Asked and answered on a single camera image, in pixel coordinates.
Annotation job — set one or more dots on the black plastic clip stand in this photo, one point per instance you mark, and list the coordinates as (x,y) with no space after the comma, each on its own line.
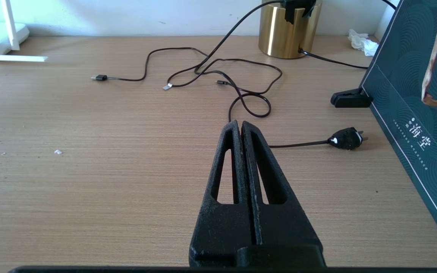
(349,99)

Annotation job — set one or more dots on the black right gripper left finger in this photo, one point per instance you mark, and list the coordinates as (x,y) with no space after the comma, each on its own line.
(218,227)

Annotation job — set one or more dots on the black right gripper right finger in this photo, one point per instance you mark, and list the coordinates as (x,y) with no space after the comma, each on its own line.
(286,223)

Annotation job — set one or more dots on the crumpled white tissue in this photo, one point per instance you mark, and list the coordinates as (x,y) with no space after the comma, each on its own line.
(362,43)

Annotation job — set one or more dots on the brass desk lamp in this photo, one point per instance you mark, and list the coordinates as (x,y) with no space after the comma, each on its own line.
(279,34)

